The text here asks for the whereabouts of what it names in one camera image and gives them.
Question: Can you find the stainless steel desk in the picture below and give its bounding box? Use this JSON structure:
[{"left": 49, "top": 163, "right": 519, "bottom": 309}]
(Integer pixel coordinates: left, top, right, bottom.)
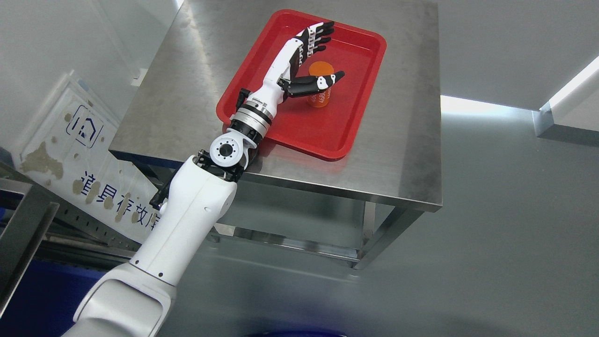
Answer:
[{"left": 109, "top": 0, "right": 443, "bottom": 271}]

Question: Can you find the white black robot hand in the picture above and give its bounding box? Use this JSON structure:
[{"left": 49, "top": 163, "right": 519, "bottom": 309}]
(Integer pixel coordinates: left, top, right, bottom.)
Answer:
[{"left": 238, "top": 21, "right": 346, "bottom": 119}]

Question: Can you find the red plastic tray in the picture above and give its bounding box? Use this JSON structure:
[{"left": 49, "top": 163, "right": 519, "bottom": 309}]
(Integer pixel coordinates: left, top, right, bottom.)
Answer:
[{"left": 210, "top": 9, "right": 387, "bottom": 167}]

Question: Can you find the white sign board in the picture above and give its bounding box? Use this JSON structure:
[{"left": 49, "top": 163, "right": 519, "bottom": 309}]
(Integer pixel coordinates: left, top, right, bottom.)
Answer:
[{"left": 18, "top": 71, "right": 161, "bottom": 243}]

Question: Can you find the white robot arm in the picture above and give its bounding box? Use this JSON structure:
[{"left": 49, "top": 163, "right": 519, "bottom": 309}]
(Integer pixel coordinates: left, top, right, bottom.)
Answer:
[{"left": 64, "top": 126, "right": 257, "bottom": 337}]

